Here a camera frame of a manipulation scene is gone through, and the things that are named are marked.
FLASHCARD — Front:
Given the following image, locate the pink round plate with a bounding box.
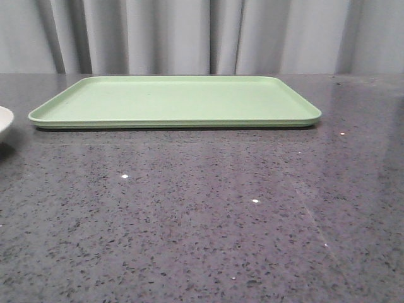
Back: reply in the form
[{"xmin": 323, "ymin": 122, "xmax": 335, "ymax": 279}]
[{"xmin": 0, "ymin": 106, "xmax": 15, "ymax": 143}]

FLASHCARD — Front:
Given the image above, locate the green rectangular tray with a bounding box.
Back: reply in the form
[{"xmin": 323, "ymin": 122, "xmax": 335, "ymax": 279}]
[{"xmin": 28, "ymin": 76, "xmax": 321, "ymax": 129}]

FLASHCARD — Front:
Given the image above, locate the grey curtain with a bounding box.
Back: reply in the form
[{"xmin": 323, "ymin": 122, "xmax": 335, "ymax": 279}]
[{"xmin": 1, "ymin": 1, "xmax": 403, "ymax": 74}]

